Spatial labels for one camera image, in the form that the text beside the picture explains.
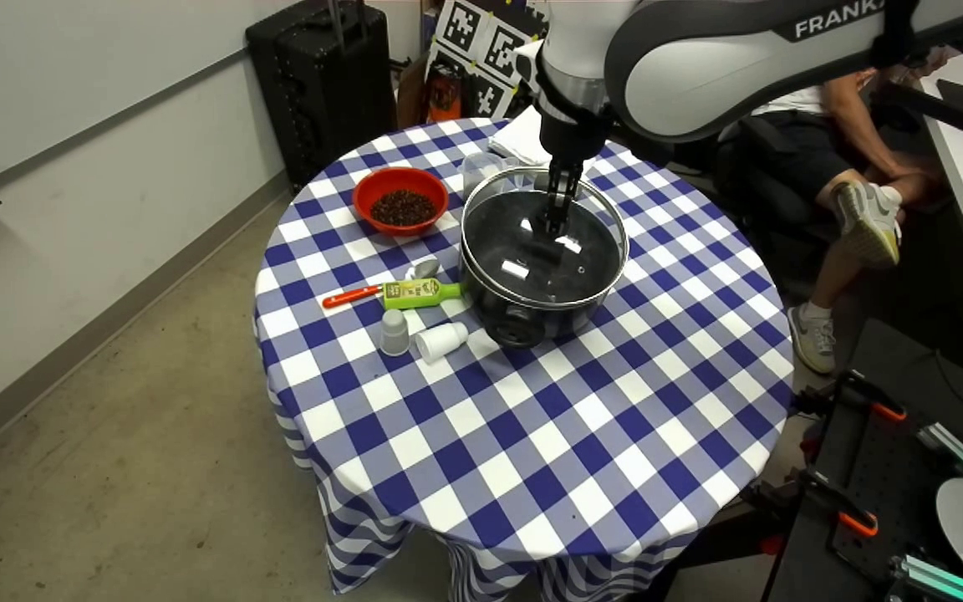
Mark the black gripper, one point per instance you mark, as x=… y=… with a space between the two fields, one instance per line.
x=567 y=138

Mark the glass pot lid black knob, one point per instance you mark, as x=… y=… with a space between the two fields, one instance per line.
x=503 y=251

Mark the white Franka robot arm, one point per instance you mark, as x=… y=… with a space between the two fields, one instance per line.
x=727 y=55

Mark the black cooking pot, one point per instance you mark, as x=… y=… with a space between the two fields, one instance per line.
x=528 y=327

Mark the folded white towels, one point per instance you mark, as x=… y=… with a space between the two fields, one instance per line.
x=517 y=138

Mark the clear plastic cup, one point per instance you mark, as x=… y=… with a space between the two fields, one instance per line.
x=482 y=171

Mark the small orange device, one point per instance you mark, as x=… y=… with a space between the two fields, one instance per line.
x=442 y=102

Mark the black white tag board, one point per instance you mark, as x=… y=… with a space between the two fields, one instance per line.
x=486 y=39

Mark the small white bottle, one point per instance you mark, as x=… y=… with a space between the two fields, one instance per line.
x=440 y=343

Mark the red bowl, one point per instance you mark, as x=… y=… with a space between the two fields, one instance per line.
x=367 y=201

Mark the white salt shaker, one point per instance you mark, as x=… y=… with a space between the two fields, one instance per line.
x=393 y=335

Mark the blue white checked tablecloth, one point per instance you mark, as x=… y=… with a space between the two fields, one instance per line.
x=528 y=445

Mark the large black case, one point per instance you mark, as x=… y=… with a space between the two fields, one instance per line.
x=325 y=89

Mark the black robot stand platform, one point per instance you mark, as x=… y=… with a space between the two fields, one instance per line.
x=906 y=489

